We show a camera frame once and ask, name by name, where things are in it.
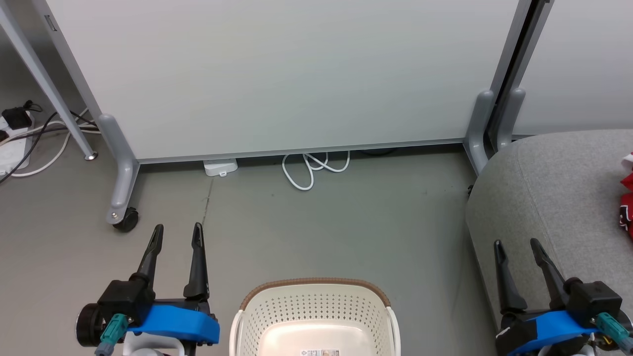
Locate black power adapter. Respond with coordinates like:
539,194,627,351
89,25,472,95
2,100,34,130

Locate black caster wheel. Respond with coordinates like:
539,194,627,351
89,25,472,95
113,208,139,233

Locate small white plastic box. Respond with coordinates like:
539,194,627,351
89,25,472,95
203,158,238,177

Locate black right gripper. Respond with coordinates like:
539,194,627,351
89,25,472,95
494,238,624,355

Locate white floor power cable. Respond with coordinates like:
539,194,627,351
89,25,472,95
9,106,99,178

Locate wide white partition panel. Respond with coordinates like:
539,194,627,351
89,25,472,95
32,0,532,225

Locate white power strip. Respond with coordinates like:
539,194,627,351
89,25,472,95
0,111,34,177

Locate grey metal stand leg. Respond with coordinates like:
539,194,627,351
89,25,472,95
0,0,98,161

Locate red jersey with lettering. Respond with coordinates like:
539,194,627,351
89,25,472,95
618,152,633,233

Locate cream perforated laundry basket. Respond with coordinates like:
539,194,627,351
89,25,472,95
229,278,401,356

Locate black floor cables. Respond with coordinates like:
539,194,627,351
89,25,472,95
0,100,99,184

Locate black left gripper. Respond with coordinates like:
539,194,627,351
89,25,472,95
97,222,214,327

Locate narrow white partition panel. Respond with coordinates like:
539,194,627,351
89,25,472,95
487,0,633,151

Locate white looped cable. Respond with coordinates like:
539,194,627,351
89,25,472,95
281,150,351,191

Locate grey fabric sofa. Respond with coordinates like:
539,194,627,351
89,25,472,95
466,130,633,356

